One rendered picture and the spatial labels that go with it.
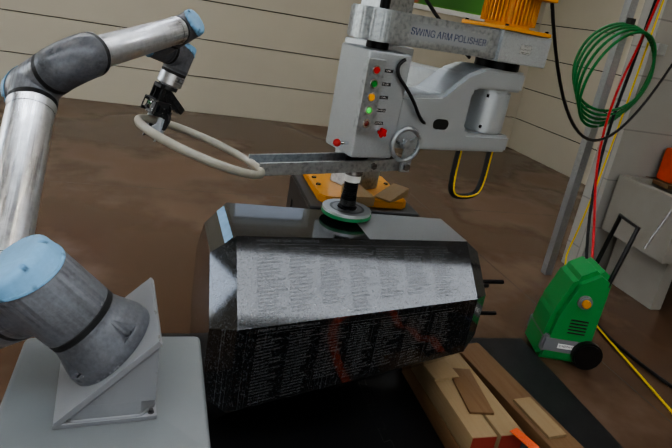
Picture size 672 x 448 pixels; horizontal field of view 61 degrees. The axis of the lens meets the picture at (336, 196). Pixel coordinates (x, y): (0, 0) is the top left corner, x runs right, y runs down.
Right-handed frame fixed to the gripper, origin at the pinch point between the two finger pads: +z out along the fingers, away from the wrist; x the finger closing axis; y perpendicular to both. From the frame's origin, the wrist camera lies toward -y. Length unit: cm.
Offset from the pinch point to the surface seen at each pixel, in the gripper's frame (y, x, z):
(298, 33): -522, -311, -112
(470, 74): -76, 77, -76
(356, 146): -41, 59, -29
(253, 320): -7, 68, 39
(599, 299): -185, 167, -8
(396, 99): -48, 63, -52
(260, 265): -15, 57, 24
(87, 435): 82, 90, 37
